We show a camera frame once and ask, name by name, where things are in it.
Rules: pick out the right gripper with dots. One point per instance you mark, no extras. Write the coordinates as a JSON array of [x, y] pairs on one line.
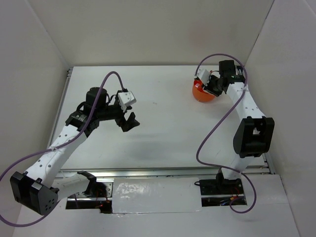
[[208, 87]]

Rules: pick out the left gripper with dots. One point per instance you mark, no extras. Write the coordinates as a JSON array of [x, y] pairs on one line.
[[132, 123]]

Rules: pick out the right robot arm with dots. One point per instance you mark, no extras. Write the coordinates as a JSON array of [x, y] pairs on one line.
[[254, 133]]

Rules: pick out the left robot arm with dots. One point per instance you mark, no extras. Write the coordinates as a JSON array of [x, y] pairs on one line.
[[36, 187]]

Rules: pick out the orange round organizer container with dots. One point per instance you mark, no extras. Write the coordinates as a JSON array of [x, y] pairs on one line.
[[201, 95]]

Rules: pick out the white foam cover panel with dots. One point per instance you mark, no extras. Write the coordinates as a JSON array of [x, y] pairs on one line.
[[156, 195]]

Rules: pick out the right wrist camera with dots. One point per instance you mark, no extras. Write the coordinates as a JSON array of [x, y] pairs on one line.
[[203, 75]]

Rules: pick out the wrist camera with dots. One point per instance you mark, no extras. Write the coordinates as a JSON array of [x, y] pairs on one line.
[[126, 99], [203, 75]]

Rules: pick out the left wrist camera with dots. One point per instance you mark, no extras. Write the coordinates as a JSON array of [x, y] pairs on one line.
[[126, 99]]

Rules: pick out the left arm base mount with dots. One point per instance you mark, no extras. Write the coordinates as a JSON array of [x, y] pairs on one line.
[[97, 195]]

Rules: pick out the aluminium table frame rail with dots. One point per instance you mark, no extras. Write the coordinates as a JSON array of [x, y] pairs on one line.
[[172, 123]]

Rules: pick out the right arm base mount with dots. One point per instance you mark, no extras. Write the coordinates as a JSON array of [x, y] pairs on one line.
[[220, 191]]

